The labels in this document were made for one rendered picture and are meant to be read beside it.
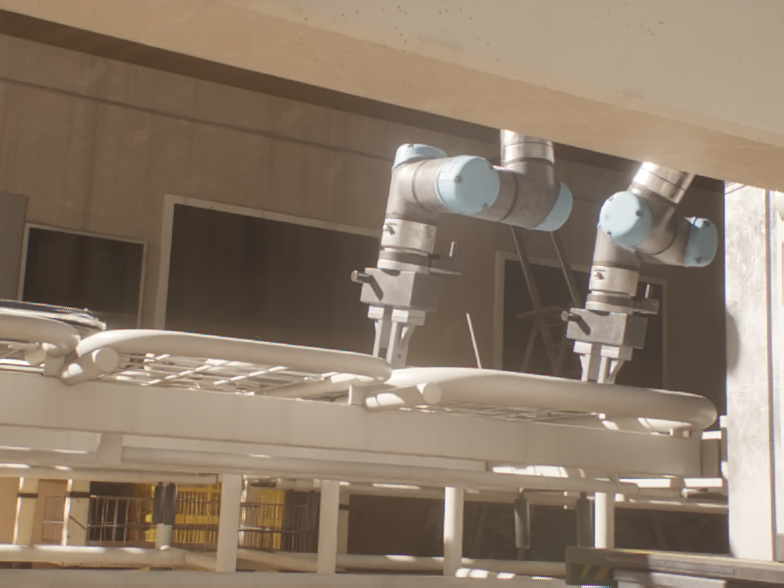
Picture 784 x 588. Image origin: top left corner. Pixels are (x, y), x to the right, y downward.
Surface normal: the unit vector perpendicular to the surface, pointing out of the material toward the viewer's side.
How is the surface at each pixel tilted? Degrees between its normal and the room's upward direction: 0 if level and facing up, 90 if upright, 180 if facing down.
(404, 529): 101
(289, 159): 90
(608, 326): 90
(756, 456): 90
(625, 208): 90
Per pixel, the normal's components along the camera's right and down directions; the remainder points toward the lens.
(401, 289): -0.83, -0.14
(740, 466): -0.95, -0.10
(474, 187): 0.50, 0.06
